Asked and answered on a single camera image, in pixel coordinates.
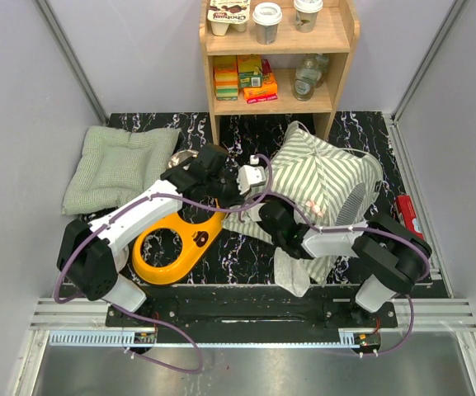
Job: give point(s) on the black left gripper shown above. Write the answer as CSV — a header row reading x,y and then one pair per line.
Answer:
x,y
237,198

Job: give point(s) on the green striped pet tent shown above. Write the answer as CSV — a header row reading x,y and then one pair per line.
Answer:
x,y
290,274

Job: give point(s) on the green checked pet cushion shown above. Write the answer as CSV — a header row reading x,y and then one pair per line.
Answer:
x,y
116,166

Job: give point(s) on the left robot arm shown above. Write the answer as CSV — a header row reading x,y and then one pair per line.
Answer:
x,y
92,254

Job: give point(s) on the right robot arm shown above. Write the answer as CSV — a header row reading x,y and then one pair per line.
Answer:
x,y
396,257

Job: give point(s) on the steel pet bowl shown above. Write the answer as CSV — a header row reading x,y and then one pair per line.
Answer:
x,y
122,258
182,158

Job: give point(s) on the yellow double bowl holder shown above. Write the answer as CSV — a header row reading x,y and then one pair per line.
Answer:
x,y
166,252

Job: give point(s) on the orange snack box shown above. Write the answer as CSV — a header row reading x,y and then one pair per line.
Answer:
x,y
268,91

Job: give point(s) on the red pink packet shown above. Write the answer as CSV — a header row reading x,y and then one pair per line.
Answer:
x,y
266,72

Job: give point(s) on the yellow green sponge stack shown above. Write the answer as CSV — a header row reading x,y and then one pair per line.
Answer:
x,y
225,70

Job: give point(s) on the wooden shelf unit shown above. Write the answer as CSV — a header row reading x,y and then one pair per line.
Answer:
x,y
335,34

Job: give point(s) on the clear glass jar front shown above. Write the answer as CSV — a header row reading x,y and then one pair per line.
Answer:
x,y
306,77

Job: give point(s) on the clear glass jar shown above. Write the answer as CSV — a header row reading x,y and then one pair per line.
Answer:
x,y
323,63
306,77

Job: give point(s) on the clear glass jar back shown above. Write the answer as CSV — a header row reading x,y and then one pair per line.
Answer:
x,y
323,63

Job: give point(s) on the chobani yogurt pack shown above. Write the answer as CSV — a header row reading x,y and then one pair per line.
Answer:
x,y
225,14

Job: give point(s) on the paper coffee cup left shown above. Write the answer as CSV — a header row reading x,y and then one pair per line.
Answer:
x,y
267,16

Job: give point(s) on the paper coffee cup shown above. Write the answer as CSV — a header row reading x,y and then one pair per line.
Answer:
x,y
267,16
306,13

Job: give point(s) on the red snack box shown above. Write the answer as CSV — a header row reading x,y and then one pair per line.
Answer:
x,y
407,215

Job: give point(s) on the paper coffee cup right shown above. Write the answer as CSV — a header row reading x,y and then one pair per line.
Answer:
x,y
306,13

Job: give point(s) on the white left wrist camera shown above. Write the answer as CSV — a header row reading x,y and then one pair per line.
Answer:
x,y
251,175

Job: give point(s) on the white cable duct rail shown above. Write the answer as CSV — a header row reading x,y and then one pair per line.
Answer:
x,y
329,339

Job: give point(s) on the aluminium frame post left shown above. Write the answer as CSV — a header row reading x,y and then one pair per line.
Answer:
x,y
56,30

